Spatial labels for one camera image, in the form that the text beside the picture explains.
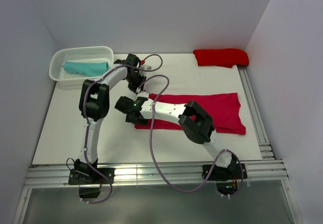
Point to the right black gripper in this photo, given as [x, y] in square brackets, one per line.
[140, 122]

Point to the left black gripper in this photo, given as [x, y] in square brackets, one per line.
[143, 79]

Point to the magenta t shirt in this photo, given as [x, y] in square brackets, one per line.
[223, 108]

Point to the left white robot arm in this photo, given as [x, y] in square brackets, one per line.
[94, 101]

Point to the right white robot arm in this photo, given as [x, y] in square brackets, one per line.
[193, 120]

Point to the teal rolled t shirt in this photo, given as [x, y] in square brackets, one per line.
[87, 69]

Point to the white perforated plastic basket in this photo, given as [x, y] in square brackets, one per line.
[81, 55]

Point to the folded red t shirt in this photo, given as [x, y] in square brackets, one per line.
[227, 57]

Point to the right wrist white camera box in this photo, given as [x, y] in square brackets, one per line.
[141, 93]

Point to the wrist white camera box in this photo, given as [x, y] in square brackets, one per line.
[146, 67]
[141, 93]

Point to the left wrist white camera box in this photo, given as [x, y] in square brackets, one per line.
[146, 67]

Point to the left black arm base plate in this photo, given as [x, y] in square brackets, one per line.
[90, 179]

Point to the front aluminium rail frame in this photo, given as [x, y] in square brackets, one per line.
[56, 176]

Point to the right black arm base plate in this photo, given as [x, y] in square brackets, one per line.
[226, 179]

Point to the right side aluminium rail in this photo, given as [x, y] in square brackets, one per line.
[262, 138]

